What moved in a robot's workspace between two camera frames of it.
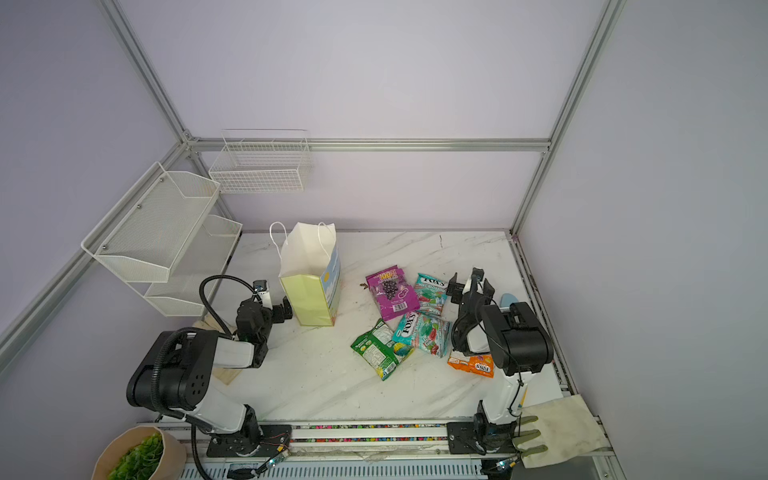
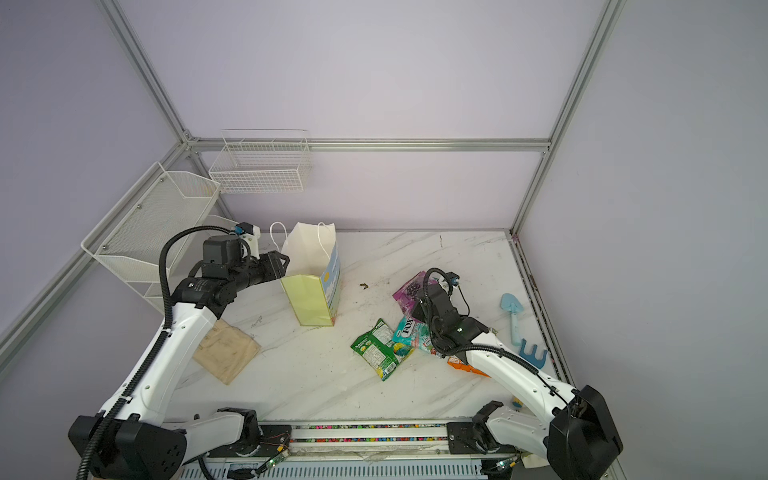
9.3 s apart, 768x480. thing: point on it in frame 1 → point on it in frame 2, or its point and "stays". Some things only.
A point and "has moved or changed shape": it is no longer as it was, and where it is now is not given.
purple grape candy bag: (394, 293) has moved or changed shape
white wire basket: (262, 161) stays
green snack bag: (377, 347) stays
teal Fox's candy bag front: (417, 332) stays
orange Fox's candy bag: (481, 364) stays
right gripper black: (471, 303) → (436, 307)
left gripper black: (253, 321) → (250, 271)
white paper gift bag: (310, 271) stays
